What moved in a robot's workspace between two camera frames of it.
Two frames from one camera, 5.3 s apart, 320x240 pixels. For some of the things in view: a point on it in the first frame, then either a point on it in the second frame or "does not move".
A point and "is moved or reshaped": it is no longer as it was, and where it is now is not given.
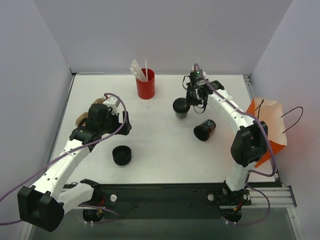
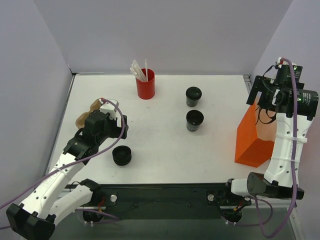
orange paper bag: x=270 y=113 is moved or reshaped
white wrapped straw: x=146 y=69 does not move
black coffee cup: x=201 y=132 to x=194 y=118
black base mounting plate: x=166 y=201 does not move
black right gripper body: x=190 y=99 to x=257 y=88
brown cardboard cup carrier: x=85 y=115 does not move
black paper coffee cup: x=182 y=115 is moved or reshaped
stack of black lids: x=122 y=155 does not move
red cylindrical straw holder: x=146 y=89 does not move
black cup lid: x=180 y=105 is moved or reshaped
